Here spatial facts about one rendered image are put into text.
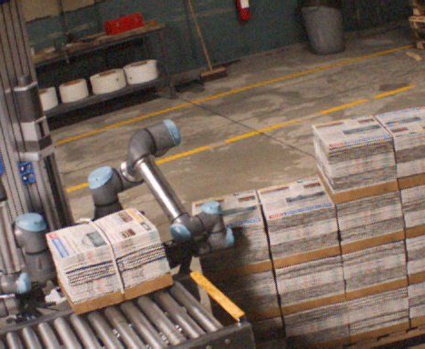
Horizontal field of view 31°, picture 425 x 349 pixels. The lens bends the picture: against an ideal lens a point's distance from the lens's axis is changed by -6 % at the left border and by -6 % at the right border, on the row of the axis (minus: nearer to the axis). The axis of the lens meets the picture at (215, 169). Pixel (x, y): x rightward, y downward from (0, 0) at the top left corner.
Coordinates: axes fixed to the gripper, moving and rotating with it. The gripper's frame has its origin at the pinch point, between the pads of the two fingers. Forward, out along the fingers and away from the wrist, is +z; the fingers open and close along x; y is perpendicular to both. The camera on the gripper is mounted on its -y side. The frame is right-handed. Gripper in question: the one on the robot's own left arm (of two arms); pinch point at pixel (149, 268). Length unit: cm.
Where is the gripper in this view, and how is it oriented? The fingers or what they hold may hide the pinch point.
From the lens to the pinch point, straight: 309.1
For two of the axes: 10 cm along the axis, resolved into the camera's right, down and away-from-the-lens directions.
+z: -9.0, 2.8, -3.2
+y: -1.9, -9.4, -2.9
